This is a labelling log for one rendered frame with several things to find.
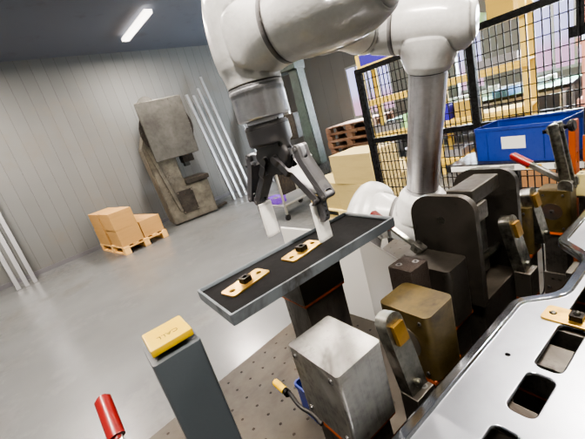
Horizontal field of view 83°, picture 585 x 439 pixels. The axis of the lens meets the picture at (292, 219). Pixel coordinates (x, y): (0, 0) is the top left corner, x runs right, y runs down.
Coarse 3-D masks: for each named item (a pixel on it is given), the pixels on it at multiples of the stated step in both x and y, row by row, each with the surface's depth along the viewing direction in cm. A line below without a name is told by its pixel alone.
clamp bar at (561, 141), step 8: (568, 120) 78; (552, 128) 80; (560, 128) 80; (568, 128) 78; (576, 128) 79; (552, 136) 81; (560, 136) 80; (552, 144) 82; (560, 144) 80; (560, 152) 81; (568, 152) 82; (560, 160) 82; (568, 160) 83; (560, 168) 82; (568, 168) 83; (560, 176) 83; (568, 176) 82; (576, 184) 84
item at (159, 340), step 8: (176, 320) 50; (184, 320) 50; (160, 328) 49; (168, 328) 49; (176, 328) 48; (184, 328) 47; (144, 336) 48; (152, 336) 48; (160, 336) 47; (168, 336) 46; (176, 336) 46; (184, 336) 47; (152, 344) 46; (160, 344) 45; (168, 344) 45; (176, 344) 46; (152, 352) 44; (160, 352) 45
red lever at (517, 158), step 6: (510, 156) 91; (516, 156) 90; (522, 156) 89; (516, 162) 90; (522, 162) 89; (528, 162) 88; (534, 162) 88; (534, 168) 88; (540, 168) 87; (546, 168) 86; (546, 174) 86; (552, 174) 85; (558, 180) 84
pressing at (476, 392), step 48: (576, 240) 70; (576, 288) 57; (480, 336) 52; (528, 336) 50; (480, 384) 45; (576, 384) 41; (432, 432) 40; (480, 432) 39; (528, 432) 37; (576, 432) 36
